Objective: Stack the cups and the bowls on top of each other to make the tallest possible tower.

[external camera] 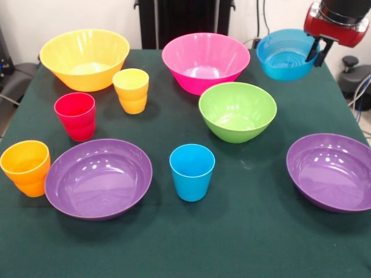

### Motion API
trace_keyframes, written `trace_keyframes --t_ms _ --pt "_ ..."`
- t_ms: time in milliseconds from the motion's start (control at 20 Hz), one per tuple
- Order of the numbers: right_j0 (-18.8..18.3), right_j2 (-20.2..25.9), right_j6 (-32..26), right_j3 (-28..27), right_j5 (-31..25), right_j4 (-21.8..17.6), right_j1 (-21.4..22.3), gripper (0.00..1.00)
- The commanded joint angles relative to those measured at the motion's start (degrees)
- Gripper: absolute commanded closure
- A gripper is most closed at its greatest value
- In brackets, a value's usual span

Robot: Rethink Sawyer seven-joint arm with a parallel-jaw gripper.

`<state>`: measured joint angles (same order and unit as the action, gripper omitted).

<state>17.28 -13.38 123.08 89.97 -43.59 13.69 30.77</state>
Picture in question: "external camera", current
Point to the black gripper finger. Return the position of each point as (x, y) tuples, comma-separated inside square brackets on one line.
[(322, 55), (312, 52)]

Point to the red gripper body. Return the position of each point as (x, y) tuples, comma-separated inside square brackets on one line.
[(336, 32)]

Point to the small blue plastic bowl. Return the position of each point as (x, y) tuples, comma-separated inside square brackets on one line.
[(284, 71)]

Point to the large pink plastic bowl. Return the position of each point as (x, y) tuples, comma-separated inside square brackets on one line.
[(200, 82)]

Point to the shallow purple plastic bowl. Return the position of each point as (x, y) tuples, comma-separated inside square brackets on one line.
[(333, 182), (98, 191)]

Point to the blue plastic cup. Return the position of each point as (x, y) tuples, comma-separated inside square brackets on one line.
[(191, 185)]

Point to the black stand with knob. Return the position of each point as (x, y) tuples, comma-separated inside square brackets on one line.
[(353, 78)]

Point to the black power plug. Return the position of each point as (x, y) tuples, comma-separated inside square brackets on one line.
[(255, 42)]

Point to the green plastic bowl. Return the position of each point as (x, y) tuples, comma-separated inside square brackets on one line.
[(236, 130)]

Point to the yellow orange plastic cup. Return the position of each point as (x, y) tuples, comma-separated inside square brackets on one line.
[(131, 98)]

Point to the dark green tablecloth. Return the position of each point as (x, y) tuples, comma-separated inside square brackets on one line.
[(220, 246)]

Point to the large orange plastic bowl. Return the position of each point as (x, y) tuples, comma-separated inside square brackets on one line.
[(84, 79)]

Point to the red plastic cup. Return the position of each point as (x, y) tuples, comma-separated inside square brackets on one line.
[(76, 124)]

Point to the black grey chair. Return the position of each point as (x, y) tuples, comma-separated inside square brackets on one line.
[(17, 81)]

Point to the black equipment box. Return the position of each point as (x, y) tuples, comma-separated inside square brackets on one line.
[(4, 58)]

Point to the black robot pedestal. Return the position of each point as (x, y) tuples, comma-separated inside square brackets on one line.
[(185, 17)]

